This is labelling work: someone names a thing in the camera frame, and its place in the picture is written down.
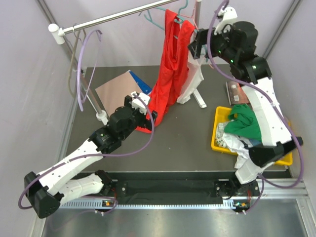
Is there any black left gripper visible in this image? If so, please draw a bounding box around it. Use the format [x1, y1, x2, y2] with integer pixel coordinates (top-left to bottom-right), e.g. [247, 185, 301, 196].
[120, 96, 157, 141]

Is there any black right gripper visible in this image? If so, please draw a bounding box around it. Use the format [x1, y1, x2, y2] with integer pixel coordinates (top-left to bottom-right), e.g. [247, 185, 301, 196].
[187, 23, 238, 65]

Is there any red tank top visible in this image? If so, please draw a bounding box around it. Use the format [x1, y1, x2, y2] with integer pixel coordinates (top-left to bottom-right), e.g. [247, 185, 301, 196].
[148, 9, 195, 127]

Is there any teal plastic hanger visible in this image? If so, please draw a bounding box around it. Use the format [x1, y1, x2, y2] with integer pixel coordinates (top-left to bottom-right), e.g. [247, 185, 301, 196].
[144, 0, 208, 56]

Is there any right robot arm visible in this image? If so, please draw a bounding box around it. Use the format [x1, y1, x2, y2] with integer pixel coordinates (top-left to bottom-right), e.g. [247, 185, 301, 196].
[188, 21, 304, 196]

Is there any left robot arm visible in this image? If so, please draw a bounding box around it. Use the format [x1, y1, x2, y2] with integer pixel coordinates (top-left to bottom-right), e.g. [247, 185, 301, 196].
[18, 92, 158, 219]

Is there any purple plastic hanger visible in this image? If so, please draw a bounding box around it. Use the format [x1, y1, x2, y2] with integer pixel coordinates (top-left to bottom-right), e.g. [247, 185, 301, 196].
[76, 30, 103, 112]

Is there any white tank top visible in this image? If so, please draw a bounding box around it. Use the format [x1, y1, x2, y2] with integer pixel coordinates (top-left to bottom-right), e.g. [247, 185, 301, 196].
[176, 32, 205, 104]

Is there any grey plastic hanger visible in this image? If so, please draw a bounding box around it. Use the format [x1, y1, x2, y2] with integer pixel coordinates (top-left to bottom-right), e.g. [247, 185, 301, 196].
[67, 30, 82, 98]

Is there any yellow plastic bin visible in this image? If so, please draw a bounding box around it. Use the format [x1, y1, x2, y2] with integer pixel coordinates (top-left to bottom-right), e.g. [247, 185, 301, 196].
[211, 106, 293, 166]

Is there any green garment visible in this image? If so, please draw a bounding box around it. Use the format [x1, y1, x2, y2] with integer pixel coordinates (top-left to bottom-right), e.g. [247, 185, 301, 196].
[224, 104, 262, 142]

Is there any silver clothes rack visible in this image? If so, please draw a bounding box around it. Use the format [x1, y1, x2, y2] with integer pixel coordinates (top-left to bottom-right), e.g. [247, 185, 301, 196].
[48, 0, 202, 125]

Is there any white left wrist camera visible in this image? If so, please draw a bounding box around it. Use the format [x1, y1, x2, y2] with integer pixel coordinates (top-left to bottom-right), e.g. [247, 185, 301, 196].
[131, 91, 150, 115]

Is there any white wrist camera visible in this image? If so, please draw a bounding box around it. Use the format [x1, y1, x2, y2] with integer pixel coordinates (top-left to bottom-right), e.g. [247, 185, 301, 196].
[214, 6, 237, 35]
[131, 91, 150, 115]

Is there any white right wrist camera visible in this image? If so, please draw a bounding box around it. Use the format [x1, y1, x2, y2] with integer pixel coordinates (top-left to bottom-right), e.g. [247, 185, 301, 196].
[214, 6, 237, 35]

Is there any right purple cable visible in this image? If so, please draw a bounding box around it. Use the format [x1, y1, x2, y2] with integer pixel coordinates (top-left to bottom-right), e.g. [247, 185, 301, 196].
[206, 0, 306, 213]

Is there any purple cable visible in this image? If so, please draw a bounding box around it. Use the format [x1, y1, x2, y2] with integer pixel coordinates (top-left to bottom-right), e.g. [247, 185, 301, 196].
[18, 92, 155, 210]
[206, 0, 306, 213]

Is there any pink wire hanger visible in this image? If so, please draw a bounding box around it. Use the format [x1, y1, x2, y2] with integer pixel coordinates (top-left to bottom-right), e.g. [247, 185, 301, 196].
[184, 0, 202, 29]

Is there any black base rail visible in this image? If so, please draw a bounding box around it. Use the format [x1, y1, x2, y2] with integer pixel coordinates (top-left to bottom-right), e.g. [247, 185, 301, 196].
[74, 170, 262, 205]

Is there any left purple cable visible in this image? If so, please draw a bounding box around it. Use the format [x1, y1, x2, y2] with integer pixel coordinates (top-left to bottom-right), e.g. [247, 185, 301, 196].
[18, 92, 155, 210]

